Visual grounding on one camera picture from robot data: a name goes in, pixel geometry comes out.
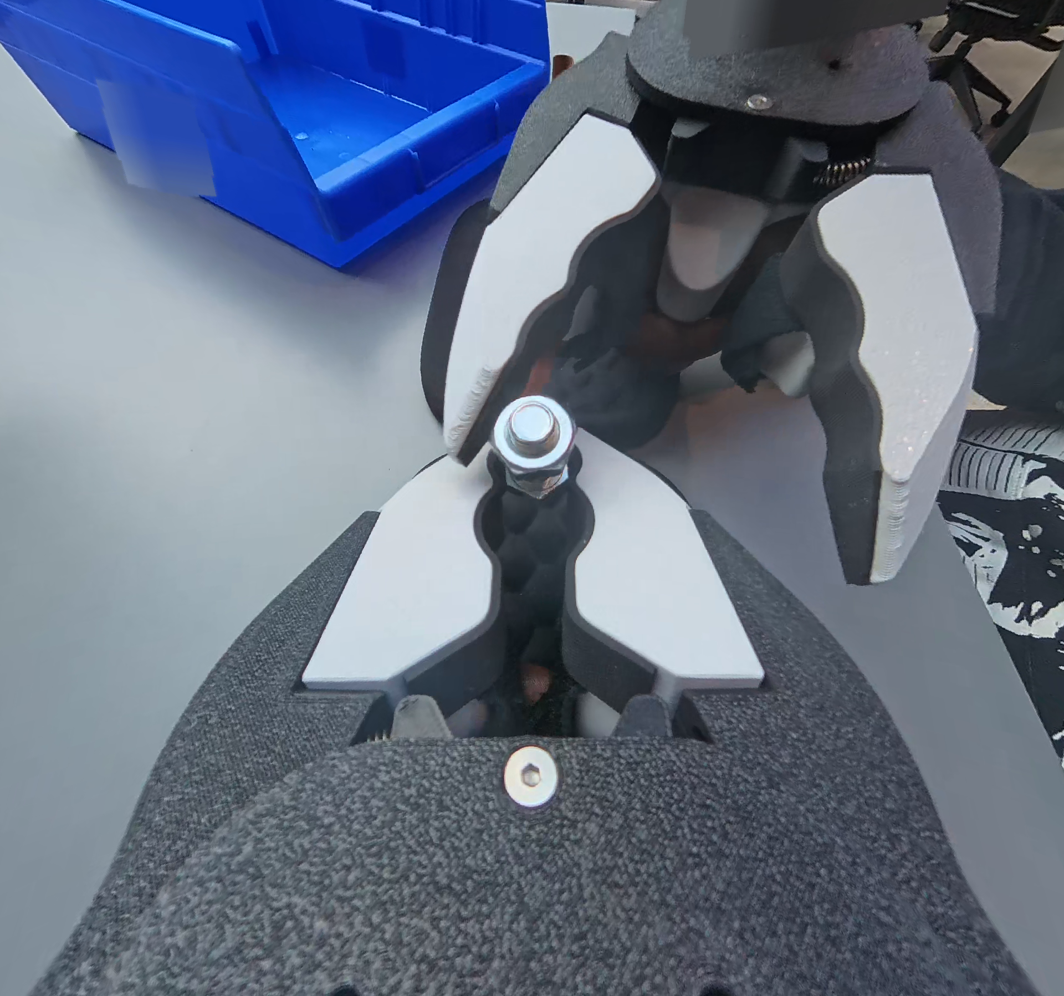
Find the blue plastic bin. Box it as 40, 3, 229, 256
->
0, 0, 551, 269

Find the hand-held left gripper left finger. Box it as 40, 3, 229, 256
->
301, 456, 510, 693

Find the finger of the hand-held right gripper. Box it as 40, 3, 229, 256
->
765, 171, 979, 587
441, 109, 663, 467

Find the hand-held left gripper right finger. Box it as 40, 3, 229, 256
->
561, 441, 766, 693

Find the black white printed clothing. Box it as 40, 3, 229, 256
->
935, 422, 1064, 764

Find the person's right hand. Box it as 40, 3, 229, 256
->
528, 263, 803, 450

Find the silver hex bolt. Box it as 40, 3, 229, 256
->
494, 397, 580, 500

